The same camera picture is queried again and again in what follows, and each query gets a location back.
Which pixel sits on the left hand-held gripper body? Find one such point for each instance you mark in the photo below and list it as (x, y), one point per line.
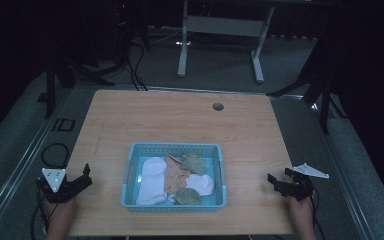
(54, 178)

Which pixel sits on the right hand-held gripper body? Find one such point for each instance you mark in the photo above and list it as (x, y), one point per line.
(300, 188)

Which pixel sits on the long white sock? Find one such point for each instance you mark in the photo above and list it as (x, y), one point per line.
(152, 181)

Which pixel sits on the short white sock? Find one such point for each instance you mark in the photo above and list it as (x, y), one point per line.
(201, 185)

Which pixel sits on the green sock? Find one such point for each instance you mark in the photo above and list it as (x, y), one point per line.
(187, 197)
(194, 163)

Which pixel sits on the beige sock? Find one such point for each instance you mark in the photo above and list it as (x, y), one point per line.
(175, 178)

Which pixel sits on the blue plastic basket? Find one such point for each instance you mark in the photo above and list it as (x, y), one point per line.
(175, 208)

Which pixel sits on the person's right hand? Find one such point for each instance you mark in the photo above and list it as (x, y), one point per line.
(300, 208)

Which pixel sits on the person's left hand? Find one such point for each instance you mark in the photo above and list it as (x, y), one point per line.
(61, 210)

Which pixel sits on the black metal stand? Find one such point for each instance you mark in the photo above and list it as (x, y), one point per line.
(325, 100)
(50, 86)

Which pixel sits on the round table grommet hole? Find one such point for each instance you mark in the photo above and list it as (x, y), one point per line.
(218, 106)

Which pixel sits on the black rectangular floor frame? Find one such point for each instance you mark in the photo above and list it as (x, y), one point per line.
(66, 124)

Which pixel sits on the white metal desk frame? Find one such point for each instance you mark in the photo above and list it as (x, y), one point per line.
(223, 26)

